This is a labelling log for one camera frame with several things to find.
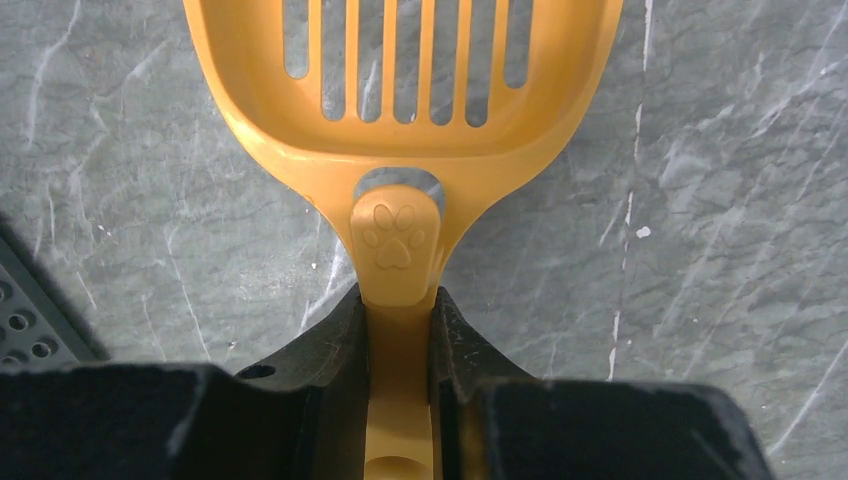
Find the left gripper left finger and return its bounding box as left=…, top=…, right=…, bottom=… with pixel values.
left=1, top=288, right=368, bottom=479

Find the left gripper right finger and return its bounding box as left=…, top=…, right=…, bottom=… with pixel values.
left=429, top=289, right=773, bottom=479

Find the yellow slotted scoop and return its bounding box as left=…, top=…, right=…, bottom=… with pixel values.
left=184, top=1, right=623, bottom=479

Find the black perforated plate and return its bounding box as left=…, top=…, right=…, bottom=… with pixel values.
left=1, top=233, right=106, bottom=373

